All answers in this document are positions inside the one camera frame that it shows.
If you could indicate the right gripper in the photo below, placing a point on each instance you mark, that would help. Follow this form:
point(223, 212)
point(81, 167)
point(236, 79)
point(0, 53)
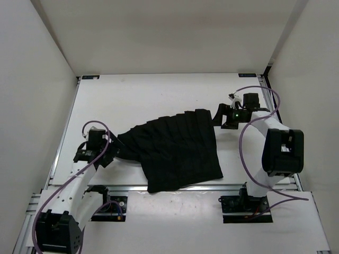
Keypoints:
point(223, 109)

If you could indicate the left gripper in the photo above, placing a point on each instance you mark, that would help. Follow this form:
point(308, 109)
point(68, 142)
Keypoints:
point(118, 146)

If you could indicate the black skirt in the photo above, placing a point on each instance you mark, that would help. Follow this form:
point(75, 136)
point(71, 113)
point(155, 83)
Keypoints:
point(174, 151)

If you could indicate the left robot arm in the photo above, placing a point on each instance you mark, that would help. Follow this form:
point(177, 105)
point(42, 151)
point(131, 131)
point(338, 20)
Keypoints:
point(59, 224)

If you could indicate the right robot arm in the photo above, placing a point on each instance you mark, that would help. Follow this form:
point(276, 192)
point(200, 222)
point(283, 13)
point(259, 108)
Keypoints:
point(283, 151)

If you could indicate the right blue corner label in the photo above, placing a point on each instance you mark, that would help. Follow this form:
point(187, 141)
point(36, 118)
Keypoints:
point(247, 75)

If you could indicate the blue corner label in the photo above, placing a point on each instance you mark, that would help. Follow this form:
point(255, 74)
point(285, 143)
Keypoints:
point(90, 77)
point(247, 75)

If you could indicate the left blue corner label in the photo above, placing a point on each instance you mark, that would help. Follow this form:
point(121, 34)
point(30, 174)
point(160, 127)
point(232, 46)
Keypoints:
point(90, 77)

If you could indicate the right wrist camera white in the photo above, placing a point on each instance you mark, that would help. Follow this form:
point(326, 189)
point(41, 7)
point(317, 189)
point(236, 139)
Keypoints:
point(235, 101)

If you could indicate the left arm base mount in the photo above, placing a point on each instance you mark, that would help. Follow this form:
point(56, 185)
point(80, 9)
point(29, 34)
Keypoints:
point(115, 208)

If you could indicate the front aluminium rail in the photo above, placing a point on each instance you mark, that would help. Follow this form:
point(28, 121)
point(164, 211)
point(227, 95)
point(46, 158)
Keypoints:
point(126, 188)

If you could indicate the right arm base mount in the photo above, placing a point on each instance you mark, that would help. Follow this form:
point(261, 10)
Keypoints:
point(242, 208)

